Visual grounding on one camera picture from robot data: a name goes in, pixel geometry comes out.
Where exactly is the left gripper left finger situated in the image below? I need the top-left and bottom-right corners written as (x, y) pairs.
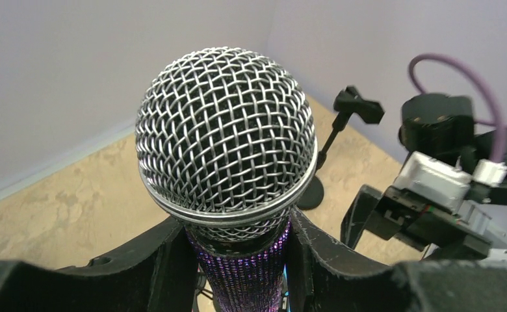
top-left (0, 218), bottom-right (198, 311)

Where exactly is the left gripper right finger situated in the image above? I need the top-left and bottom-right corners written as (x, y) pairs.
top-left (286, 210), bottom-right (507, 311)

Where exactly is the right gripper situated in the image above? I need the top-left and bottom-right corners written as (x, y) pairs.
top-left (340, 185), bottom-right (491, 259)

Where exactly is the purple glitter microphone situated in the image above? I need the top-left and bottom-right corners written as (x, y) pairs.
top-left (135, 47), bottom-right (317, 311)

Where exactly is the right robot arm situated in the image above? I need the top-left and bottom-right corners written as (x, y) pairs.
top-left (340, 93), bottom-right (507, 262)

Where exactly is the black round-base stand right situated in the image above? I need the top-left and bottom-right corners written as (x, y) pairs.
top-left (297, 85), bottom-right (385, 211)

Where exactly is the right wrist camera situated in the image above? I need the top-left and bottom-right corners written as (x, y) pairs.
top-left (393, 151), bottom-right (507, 211)

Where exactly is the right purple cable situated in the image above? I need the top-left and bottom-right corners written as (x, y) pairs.
top-left (408, 53), bottom-right (507, 164)

